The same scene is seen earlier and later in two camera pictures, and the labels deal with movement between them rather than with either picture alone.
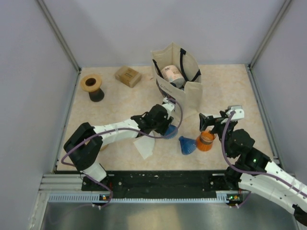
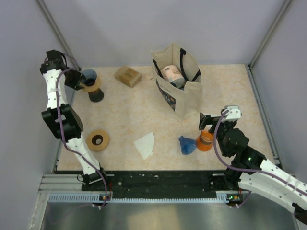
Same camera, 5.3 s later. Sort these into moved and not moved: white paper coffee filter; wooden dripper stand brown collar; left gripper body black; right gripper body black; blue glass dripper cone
Moved: left gripper body black; blue glass dripper cone
Not moved: right gripper body black; wooden dripper stand brown collar; white paper coffee filter
